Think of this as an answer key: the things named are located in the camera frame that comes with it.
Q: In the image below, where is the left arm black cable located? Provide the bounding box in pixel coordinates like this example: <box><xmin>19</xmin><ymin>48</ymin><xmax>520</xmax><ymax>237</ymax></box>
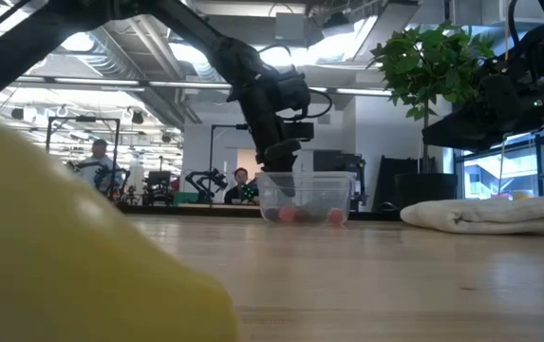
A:
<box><xmin>256</xmin><ymin>43</ymin><xmax>334</xmax><ymax>121</ymax></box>

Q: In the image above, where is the black aluminium rig frame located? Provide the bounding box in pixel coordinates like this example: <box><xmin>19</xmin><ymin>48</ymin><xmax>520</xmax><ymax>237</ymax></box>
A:
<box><xmin>119</xmin><ymin>202</ymin><xmax>403</xmax><ymax>222</ymax></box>

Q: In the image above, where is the black plant pot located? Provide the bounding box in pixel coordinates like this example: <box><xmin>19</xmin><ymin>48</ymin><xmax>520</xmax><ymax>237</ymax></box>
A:
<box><xmin>393</xmin><ymin>172</ymin><xmax>459</xmax><ymax>210</ymax></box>

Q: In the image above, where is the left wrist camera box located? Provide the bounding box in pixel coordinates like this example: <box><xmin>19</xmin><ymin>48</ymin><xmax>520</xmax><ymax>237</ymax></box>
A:
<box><xmin>273</xmin><ymin>70</ymin><xmax>311</xmax><ymax>113</ymax></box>

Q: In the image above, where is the folded plaid cloth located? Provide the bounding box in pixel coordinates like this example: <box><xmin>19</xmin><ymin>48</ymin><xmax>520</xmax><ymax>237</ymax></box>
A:
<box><xmin>399</xmin><ymin>192</ymin><xmax>544</xmax><ymax>238</ymax></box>

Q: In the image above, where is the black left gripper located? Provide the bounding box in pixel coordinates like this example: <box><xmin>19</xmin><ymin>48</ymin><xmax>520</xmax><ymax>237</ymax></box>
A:
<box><xmin>239</xmin><ymin>77</ymin><xmax>315</xmax><ymax>198</ymax></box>

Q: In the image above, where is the grey ceiling box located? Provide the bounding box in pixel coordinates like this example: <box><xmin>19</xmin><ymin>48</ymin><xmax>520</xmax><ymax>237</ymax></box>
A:
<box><xmin>274</xmin><ymin>12</ymin><xmax>307</xmax><ymax>42</ymax></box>

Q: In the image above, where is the yellow lemon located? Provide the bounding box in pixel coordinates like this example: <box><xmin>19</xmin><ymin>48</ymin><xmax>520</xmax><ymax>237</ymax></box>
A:
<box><xmin>0</xmin><ymin>102</ymin><xmax>239</xmax><ymax>342</ymax></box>

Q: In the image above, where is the clear plastic tupperware container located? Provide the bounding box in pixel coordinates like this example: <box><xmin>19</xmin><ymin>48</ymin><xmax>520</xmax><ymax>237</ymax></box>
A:
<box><xmin>254</xmin><ymin>170</ymin><xmax>358</xmax><ymax>227</ymax></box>

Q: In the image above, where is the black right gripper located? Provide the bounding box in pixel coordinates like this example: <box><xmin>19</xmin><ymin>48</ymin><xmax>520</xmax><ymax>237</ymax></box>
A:
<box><xmin>422</xmin><ymin>70</ymin><xmax>544</xmax><ymax>153</ymax></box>

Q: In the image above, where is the black cart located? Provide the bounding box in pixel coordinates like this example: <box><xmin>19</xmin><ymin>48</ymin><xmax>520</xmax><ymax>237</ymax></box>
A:
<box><xmin>143</xmin><ymin>169</ymin><xmax>174</xmax><ymax>206</ymax></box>

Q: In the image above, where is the black gantry frame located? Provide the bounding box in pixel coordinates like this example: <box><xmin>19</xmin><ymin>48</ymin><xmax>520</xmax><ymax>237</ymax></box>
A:
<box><xmin>46</xmin><ymin>115</ymin><xmax>122</xmax><ymax>200</ymax></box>
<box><xmin>208</xmin><ymin>123</ymin><xmax>252</xmax><ymax>191</ymax></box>

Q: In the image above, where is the green leafy plant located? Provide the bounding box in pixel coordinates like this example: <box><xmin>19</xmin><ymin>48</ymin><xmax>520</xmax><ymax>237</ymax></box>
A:
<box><xmin>369</xmin><ymin>21</ymin><xmax>497</xmax><ymax>175</ymax></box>

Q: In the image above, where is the person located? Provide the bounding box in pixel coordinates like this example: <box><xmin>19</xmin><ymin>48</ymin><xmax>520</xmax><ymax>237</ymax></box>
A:
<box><xmin>81</xmin><ymin>138</ymin><xmax>125</xmax><ymax>199</ymax></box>
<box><xmin>223</xmin><ymin>166</ymin><xmax>259</xmax><ymax>205</ymax></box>

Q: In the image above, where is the black panel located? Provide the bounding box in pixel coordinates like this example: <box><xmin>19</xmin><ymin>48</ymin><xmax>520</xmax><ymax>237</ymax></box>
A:
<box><xmin>373</xmin><ymin>155</ymin><xmax>420</xmax><ymax>213</ymax></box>

